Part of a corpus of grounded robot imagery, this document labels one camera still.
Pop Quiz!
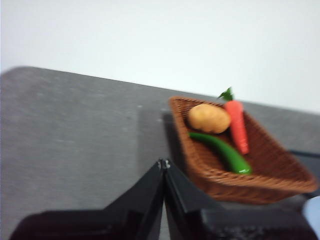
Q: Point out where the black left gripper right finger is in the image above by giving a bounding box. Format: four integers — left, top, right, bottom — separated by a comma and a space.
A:
163, 158, 320, 240

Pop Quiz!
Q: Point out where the long green pepper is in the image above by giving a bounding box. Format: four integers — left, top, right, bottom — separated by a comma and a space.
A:
187, 131, 253, 175

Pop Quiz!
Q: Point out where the brown woven wicker basket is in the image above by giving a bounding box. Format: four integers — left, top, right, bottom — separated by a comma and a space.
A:
169, 96, 319, 206

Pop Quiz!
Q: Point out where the orange carrot with green leaves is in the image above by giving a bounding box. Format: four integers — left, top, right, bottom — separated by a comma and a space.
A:
217, 86, 250, 155

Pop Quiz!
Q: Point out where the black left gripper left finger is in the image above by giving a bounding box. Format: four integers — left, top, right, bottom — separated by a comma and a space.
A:
9, 158, 165, 240

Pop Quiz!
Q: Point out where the pale blue plate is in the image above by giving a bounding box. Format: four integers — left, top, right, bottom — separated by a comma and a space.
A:
301, 196, 320, 227

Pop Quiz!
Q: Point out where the yellow-brown potato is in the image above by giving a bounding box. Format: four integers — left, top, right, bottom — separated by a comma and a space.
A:
187, 103, 231, 135

